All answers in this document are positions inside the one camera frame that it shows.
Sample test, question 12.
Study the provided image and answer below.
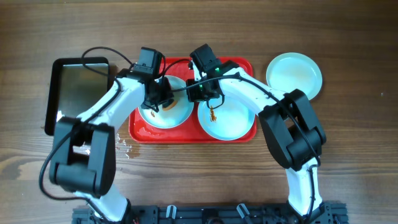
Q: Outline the white plate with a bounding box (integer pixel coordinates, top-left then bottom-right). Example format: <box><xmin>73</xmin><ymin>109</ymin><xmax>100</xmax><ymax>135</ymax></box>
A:
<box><xmin>139</xmin><ymin>91</ymin><xmax>194</xmax><ymax>129</ymax></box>
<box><xmin>266</xmin><ymin>52</ymin><xmax>323</xmax><ymax>100</ymax></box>
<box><xmin>197</xmin><ymin>96</ymin><xmax>255</xmax><ymax>141</ymax></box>

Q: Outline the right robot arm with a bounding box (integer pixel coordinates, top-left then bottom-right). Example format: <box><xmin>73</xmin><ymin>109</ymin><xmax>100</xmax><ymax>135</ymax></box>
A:
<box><xmin>187</xmin><ymin>59</ymin><xmax>326</xmax><ymax>221</ymax></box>

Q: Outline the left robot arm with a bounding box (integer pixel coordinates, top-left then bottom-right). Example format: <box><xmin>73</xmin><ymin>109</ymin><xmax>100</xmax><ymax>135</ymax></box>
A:
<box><xmin>41</xmin><ymin>76</ymin><xmax>172</xmax><ymax>223</ymax></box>

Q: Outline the green orange sponge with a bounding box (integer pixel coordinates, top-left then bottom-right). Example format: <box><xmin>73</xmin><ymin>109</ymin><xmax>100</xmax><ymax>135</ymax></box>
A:
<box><xmin>162</xmin><ymin>99</ymin><xmax>178</xmax><ymax>111</ymax></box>

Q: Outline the black metal water tray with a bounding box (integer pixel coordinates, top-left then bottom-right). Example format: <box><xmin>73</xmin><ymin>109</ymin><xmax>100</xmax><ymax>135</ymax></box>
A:
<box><xmin>44</xmin><ymin>57</ymin><xmax>112</xmax><ymax>136</ymax></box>

